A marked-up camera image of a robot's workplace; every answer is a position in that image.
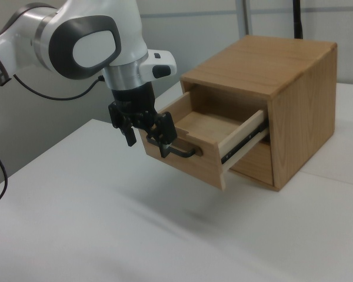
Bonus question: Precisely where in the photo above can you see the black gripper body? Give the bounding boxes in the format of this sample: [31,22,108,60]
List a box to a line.
[111,81,160,130]

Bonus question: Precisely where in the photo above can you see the wooden drawer with black handle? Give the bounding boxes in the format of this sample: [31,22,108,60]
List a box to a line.
[138,90,269,191]

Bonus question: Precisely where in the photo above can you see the wooden cabinet carcass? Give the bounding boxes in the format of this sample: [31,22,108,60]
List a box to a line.
[181,35,338,193]

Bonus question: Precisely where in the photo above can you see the black pole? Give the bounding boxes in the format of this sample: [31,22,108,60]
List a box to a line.
[291,0,305,39]

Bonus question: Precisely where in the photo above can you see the black drawer handle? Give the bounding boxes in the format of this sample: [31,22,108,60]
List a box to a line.
[145,133,203,159]

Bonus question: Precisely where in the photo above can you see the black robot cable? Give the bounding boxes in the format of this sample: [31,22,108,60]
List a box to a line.
[0,73,104,210]

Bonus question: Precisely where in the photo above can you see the wooden drawer without handle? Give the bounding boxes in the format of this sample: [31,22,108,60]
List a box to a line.
[231,140,275,187]

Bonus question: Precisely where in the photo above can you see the grey upright partition post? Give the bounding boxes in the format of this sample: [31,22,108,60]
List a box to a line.
[240,0,251,36]

